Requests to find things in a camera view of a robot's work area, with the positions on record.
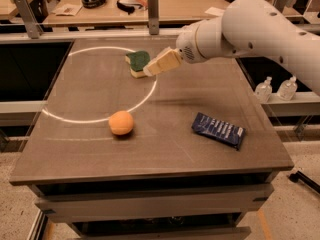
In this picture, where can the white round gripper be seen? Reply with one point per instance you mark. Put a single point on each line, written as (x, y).
(186, 46)

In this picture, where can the green and yellow sponge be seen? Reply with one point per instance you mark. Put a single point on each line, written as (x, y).
(137, 61)

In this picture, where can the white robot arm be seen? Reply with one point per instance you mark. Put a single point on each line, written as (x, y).
(251, 27)

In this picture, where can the white paper sheet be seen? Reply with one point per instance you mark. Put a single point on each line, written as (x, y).
(215, 11)

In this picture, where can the orange fruit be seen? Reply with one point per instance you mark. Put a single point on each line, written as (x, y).
(121, 123)

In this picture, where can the blue snack packet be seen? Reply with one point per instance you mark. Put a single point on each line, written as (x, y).
(218, 130)

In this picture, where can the clear plastic bottle left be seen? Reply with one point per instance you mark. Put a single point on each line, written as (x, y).
(264, 90)

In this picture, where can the clear plastic bottle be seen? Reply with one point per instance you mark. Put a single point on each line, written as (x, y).
(264, 90)
(287, 89)

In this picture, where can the small paper card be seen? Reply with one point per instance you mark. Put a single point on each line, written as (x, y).
(67, 10)

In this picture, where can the clear plastic bottle right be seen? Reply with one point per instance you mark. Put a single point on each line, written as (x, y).
(287, 89)

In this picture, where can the grey table drawer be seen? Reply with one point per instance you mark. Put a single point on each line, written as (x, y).
(154, 203)

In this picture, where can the black stand leg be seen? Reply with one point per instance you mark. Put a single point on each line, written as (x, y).
(299, 176)

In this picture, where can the grey metal bracket middle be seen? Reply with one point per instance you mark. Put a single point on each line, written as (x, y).
(153, 17)

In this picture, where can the grey metal bracket left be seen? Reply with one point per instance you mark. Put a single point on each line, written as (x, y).
(33, 28)

